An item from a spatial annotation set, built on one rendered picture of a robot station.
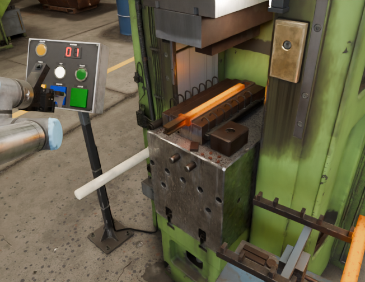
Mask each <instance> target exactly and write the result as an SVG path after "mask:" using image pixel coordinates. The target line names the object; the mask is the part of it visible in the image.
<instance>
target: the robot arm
mask: <svg viewBox="0 0 365 282"><path fill-rule="evenodd" d="M49 69H50V67H49V66H48V65H47V64H46V63H36V64H35V65H34V67H33V69H32V71H31V73H30V75H29V77H28V78H27V80H26V81H23V80H19V79H12V78H5V77H0V165H3V164H5V163H7V162H10V161H13V160H16V159H18V158H21V157H23V156H26V155H28V154H33V153H36V152H39V151H42V150H51V151H52V150H56V149H58V148H59V147H60V145H61V143H62V137H63V133H62V126H61V123H60V121H59V120H58V119H55V118H50V117H49V118H12V109H18V110H23V111H38V112H53V113H54V109H55V101H56V102H57V104H58V107H59V108H61V107H62V104H63V100H64V97H66V94H65V93H64V92H61V91H54V90H53V89H49V88H42V87H41V85H42V83H43V81H44V79H45V77H46V75H47V74H48V71H49Z"/></svg>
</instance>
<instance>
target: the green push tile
mask: <svg viewBox="0 0 365 282"><path fill-rule="evenodd" d="M87 98H88V90H87V89H81V88H71V100H70V106H75V107H83V108H87Z"/></svg>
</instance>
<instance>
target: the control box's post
mask: <svg viewBox="0 0 365 282"><path fill-rule="evenodd" d="M78 116H79V120H80V123H81V127H82V131H83V136H84V139H85V143H86V148H87V153H88V157H89V160H90V165H91V169H93V170H94V171H96V170H98V169H99V168H100V164H99V159H98V156H97V151H96V146H95V141H94V137H93V132H92V128H91V121H90V116H89V113H88V112H80V111H78ZM92 174H93V179H95V178H97V177H99V176H101V175H102V174H101V170H99V171H97V172H92ZM96 191H97V195H98V199H99V203H100V206H101V207H102V208H105V207H107V206H108V202H107V197H106V192H105V187H104V185H103V186H101V187H100V188H98V189H97V190H96ZM101 211H102V217H103V220H104V224H105V227H106V228H107V230H108V234H109V237H111V233H110V227H111V228H112V229H113V224H112V220H111V215H110V210H109V207H108V208H106V209H105V210H102V209H101ZM113 230H114V229H113Z"/></svg>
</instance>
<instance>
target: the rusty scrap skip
mask: <svg viewBox="0 0 365 282"><path fill-rule="evenodd" d="M38 1H39V2H40V3H41V4H44V5H43V9H44V10H57V11H64V12H67V13H71V14H75V13H79V12H83V11H87V10H90V9H93V8H97V4H99V1H100V0H38ZM66 7H68V8H66Z"/></svg>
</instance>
